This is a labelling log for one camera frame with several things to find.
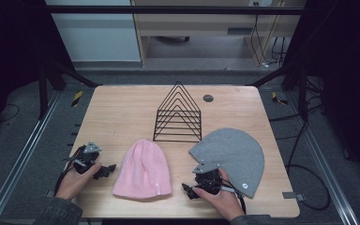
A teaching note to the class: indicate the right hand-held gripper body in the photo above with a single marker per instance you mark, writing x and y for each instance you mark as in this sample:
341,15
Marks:
207,179

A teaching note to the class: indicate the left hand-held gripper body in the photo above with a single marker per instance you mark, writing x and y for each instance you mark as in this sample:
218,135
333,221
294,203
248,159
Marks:
84,161

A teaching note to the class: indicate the pink knit beanie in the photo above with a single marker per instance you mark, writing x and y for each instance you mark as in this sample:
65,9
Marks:
143,172

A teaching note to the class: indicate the grey knit beanie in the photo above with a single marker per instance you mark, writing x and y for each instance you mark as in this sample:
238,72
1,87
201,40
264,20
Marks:
234,150

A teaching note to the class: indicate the person's left hand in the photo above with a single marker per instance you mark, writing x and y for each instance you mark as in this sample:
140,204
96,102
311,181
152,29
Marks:
73,184

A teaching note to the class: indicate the person's right hand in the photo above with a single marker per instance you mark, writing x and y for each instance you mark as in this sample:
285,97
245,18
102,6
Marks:
226,201

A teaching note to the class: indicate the yellow black hazard tape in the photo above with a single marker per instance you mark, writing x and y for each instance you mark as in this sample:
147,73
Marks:
77,97
277,98

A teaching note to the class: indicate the grey round table grommet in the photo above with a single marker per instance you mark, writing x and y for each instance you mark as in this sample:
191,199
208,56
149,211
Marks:
208,98

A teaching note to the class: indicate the white cabinet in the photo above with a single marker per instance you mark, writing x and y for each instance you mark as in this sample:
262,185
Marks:
97,37

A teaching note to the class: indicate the black curtain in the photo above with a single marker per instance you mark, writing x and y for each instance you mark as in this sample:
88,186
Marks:
12,47
347,62

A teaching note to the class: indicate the light wooden desk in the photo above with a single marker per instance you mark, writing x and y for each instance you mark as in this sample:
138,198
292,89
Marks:
197,26

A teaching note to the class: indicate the aluminium floor rail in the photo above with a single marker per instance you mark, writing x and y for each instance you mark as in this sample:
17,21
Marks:
22,153
322,159

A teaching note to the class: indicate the black metal frame stand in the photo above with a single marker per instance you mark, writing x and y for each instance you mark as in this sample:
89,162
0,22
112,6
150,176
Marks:
43,90
302,93

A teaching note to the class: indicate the grey metal table bracket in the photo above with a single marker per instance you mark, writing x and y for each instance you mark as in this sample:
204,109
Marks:
293,196

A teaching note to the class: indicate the black horizontal frame bar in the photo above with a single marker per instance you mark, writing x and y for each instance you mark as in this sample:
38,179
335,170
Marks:
168,10

